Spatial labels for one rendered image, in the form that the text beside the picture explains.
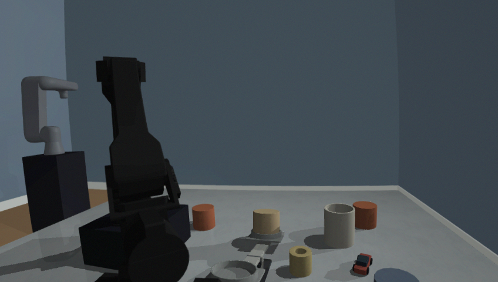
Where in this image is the olive-tan hollow cylinder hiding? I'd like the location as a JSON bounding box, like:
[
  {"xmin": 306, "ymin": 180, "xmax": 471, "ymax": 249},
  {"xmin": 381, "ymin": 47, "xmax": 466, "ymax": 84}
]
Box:
[{"xmin": 289, "ymin": 246, "xmax": 312, "ymax": 277}]

